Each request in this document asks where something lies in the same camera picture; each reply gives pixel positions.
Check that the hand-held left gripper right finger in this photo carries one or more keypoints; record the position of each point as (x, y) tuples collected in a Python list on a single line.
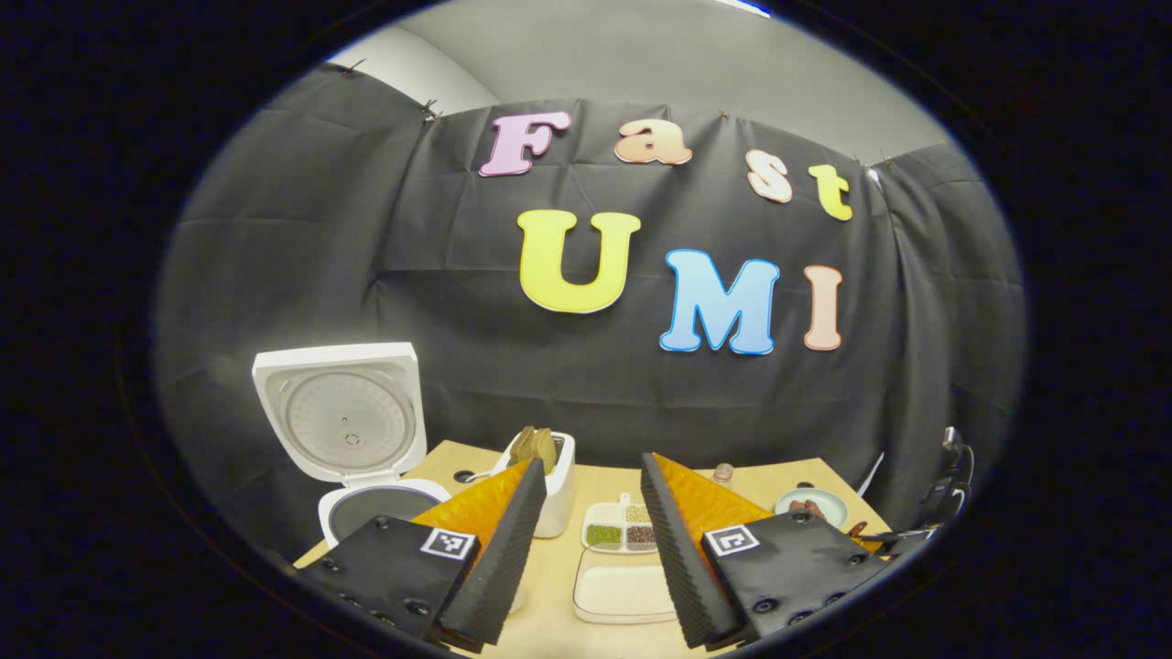
[(687, 558)]

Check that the black backdrop cloth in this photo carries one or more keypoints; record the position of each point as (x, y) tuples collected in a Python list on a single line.
[(293, 275)]

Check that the white divided grain dish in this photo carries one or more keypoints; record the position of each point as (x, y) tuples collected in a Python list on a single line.
[(604, 535)]

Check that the plate of red dates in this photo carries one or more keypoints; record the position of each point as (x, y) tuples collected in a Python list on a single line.
[(815, 506)]

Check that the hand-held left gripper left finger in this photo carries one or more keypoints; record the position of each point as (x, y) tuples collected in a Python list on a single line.
[(499, 558)]

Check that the white rice cooker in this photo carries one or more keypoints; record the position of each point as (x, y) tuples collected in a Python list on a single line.
[(348, 421)]

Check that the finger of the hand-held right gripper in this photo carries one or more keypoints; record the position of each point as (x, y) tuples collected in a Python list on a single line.
[(884, 544)]

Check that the brown bread slice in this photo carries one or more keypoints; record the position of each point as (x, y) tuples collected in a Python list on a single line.
[(547, 451), (522, 447)]

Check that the white toaster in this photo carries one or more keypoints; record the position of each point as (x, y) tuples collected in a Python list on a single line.
[(560, 503)]

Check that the clear plastic bottle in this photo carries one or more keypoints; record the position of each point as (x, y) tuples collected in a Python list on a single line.
[(723, 473)]

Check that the clear tray of rice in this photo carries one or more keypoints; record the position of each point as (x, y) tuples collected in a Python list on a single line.
[(623, 590)]

